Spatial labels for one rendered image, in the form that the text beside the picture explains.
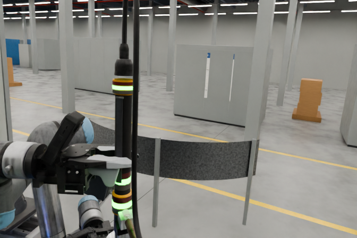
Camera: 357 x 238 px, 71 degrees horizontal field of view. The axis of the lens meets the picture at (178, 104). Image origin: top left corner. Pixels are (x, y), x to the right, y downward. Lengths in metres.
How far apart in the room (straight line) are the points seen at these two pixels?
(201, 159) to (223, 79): 4.34
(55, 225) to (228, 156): 1.91
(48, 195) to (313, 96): 8.03
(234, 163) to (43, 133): 2.04
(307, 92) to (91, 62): 8.21
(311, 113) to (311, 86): 0.82
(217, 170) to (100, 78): 8.89
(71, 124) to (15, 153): 0.13
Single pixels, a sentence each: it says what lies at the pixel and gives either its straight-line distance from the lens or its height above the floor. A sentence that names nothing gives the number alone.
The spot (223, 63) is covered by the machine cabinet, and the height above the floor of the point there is 1.60.
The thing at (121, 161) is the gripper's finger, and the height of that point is 1.56.
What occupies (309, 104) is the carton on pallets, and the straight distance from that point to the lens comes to 8.55.
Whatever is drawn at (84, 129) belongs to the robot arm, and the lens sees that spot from 1.01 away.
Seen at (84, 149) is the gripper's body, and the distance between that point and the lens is 0.57.
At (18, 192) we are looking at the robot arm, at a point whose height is 1.44.
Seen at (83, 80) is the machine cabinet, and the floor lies 0.44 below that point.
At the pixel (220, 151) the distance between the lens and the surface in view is 2.56.
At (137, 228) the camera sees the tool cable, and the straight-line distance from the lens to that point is 0.48.
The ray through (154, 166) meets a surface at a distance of 2.62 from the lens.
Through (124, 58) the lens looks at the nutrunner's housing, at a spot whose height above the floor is 1.76.
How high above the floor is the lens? 1.77
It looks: 11 degrees down
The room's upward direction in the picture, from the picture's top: 3 degrees clockwise
